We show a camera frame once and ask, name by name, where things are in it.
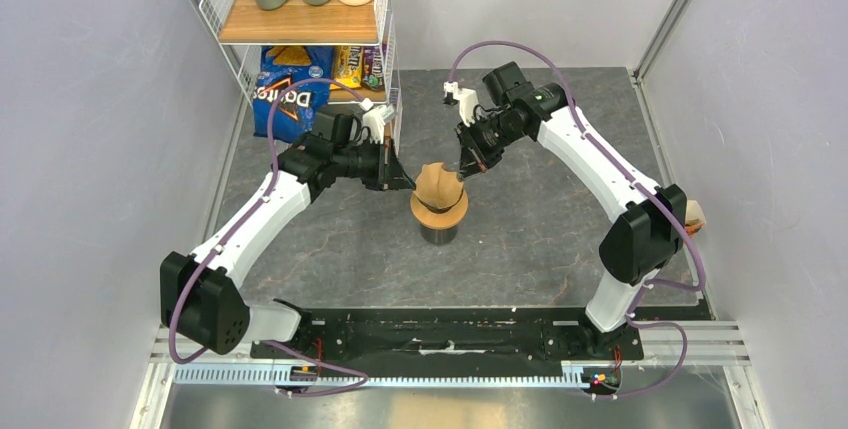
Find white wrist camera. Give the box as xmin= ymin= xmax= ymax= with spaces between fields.
xmin=443 ymin=81 xmax=479 ymax=127
xmin=359 ymin=98 xmax=398 ymax=143

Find white slotted cable duct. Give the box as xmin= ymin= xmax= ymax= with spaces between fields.
xmin=174 ymin=362 xmax=615 ymax=390

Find yellow M&M candy bag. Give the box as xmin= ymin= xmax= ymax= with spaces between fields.
xmin=332 ymin=45 xmax=364 ymax=89

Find glass coffee carafe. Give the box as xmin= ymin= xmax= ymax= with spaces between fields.
xmin=420 ymin=225 xmax=459 ymax=246

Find blue Doritos chip bag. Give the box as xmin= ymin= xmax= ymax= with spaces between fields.
xmin=251 ymin=45 xmax=334 ymax=143

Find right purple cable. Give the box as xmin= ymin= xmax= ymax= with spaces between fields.
xmin=447 ymin=40 xmax=708 ymax=402

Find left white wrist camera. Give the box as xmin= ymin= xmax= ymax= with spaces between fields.
xmin=359 ymin=98 xmax=398 ymax=143

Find white wire shelf rack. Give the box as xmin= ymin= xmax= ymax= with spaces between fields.
xmin=198 ymin=0 xmax=403 ymax=147

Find brown paper coffee filter pack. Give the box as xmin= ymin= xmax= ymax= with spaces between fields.
xmin=684 ymin=200 xmax=706 ymax=237

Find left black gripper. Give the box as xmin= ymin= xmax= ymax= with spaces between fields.
xmin=333 ymin=136 xmax=416 ymax=192

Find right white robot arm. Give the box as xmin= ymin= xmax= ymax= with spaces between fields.
xmin=444 ymin=62 xmax=687 ymax=358

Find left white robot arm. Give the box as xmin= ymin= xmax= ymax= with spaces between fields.
xmin=160 ymin=104 xmax=415 ymax=364

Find dark brown candy bag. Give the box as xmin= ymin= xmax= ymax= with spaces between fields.
xmin=361 ymin=46 xmax=385 ymax=91

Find brown paper coffee filter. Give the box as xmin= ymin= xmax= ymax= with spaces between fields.
xmin=413 ymin=162 xmax=464 ymax=213

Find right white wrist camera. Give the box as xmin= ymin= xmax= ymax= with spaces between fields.
xmin=443 ymin=81 xmax=479 ymax=127

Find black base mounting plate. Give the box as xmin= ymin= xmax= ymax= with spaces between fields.
xmin=287 ymin=307 xmax=674 ymax=379

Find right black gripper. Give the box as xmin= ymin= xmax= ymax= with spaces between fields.
xmin=454 ymin=112 xmax=525 ymax=181

